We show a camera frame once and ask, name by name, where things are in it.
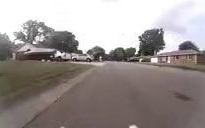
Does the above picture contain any distant row of trees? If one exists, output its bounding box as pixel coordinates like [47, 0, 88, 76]
[86, 45, 138, 62]

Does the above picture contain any white car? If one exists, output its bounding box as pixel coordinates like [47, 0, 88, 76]
[71, 53, 95, 63]

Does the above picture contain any grey asphalt road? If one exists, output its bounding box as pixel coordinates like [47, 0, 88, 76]
[21, 60, 205, 128]

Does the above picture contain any white pickup truck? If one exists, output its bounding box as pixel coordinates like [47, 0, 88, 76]
[52, 49, 73, 62]

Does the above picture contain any group of tall trees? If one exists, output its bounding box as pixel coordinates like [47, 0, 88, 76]
[13, 19, 84, 55]

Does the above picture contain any big dark tree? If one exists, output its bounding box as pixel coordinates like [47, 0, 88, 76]
[137, 27, 166, 57]

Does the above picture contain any house with grey roof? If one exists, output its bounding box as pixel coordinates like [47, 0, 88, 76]
[11, 42, 58, 62]

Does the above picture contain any green grass lawn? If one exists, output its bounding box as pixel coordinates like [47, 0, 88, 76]
[0, 59, 96, 99]

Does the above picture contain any brick house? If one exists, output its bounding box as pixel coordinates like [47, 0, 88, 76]
[150, 49, 205, 66]

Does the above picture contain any pale concrete kerb strip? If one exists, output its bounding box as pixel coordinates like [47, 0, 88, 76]
[0, 63, 103, 128]

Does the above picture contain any small rounded tree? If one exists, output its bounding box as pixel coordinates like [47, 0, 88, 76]
[177, 40, 201, 52]

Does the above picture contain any grass verge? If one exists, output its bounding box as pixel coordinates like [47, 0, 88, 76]
[136, 61, 205, 74]

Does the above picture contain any dark leafy tree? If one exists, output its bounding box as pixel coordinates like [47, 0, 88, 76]
[0, 31, 15, 62]

